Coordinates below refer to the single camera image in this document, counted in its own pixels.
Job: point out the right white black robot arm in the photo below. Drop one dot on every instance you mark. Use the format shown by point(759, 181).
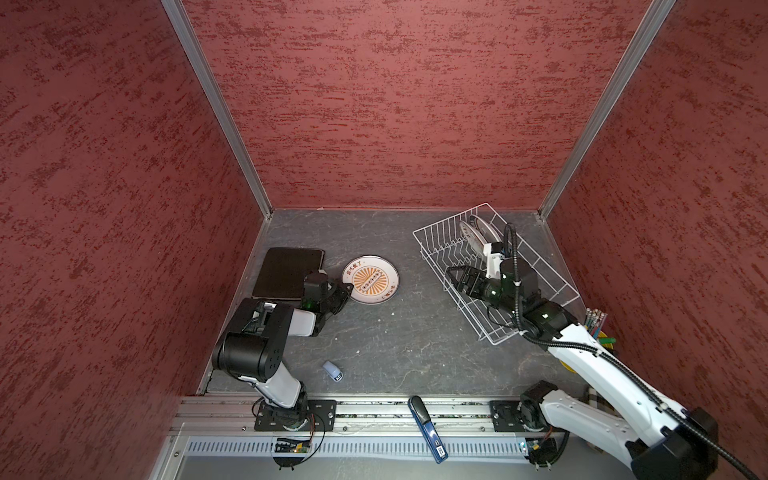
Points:
point(651, 434)

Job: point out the right aluminium corner post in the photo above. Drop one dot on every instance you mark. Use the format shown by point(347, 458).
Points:
point(647, 30)

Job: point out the plaid pouch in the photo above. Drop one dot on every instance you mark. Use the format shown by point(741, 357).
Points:
point(597, 401)

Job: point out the round patterned plate back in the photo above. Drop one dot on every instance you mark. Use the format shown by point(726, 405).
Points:
point(488, 231)

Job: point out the small circuit board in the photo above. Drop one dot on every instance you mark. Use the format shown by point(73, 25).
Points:
point(542, 453)
point(292, 446)

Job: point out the aluminium corner post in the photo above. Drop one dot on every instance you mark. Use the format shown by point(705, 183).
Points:
point(647, 30)
point(184, 31)

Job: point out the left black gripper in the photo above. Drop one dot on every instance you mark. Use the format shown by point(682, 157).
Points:
point(344, 289)

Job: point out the round patterned plate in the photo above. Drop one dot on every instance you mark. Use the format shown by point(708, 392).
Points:
point(488, 231)
point(375, 280)
point(473, 237)

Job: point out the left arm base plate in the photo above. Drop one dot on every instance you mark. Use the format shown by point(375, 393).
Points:
point(308, 415)

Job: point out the dark brown square plate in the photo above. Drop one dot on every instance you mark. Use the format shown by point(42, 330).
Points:
point(283, 271)

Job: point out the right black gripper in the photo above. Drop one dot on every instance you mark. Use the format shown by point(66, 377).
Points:
point(468, 272)

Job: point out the blue black handheld tool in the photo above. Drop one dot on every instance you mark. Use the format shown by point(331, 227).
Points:
point(427, 428)

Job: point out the yellow pen cup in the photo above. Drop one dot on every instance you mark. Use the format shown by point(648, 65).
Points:
point(594, 323)

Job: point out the white wire dish rack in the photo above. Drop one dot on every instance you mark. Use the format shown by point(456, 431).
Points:
point(527, 279)

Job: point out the round patterned plate front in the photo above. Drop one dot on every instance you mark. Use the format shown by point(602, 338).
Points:
point(375, 280)

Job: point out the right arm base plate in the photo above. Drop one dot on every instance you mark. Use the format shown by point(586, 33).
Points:
point(505, 416)

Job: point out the right small circuit board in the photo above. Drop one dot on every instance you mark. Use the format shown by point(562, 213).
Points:
point(542, 453)

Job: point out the small light blue object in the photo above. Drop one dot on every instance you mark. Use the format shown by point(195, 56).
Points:
point(333, 371)

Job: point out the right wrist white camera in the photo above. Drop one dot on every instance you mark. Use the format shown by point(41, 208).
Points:
point(494, 256)

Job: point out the left aluminium corner post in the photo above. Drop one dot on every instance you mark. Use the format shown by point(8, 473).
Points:
point(184, 31)

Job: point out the aluminium front rail frame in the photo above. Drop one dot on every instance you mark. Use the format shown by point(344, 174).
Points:
point(371, 427)

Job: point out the left small circuit board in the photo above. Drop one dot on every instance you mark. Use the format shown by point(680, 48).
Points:
point(292, 446)

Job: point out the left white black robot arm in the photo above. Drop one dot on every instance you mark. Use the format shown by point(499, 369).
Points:
point(251, 348)

